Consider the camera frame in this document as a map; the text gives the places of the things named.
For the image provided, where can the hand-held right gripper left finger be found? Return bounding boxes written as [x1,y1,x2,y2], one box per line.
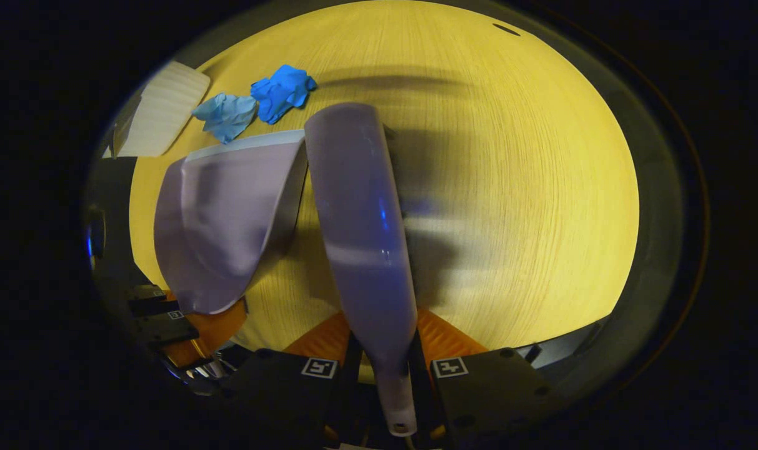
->
[219,311,364,450]

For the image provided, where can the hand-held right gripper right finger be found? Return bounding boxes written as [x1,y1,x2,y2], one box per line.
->
[409,307,567,450]

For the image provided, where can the pink dustpan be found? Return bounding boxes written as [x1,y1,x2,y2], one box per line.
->
[154,129,309,315]

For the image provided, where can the pink small broom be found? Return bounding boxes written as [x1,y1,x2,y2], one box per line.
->
[304,102,419,437]

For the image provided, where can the white ribbed garbage bin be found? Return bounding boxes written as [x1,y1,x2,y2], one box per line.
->
[102,61,211,159]

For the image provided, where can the light blue paper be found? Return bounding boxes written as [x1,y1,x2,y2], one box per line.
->
[192,93,259,144]

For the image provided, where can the deep blue paper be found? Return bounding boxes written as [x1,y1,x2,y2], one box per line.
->
[250,64,317,124]

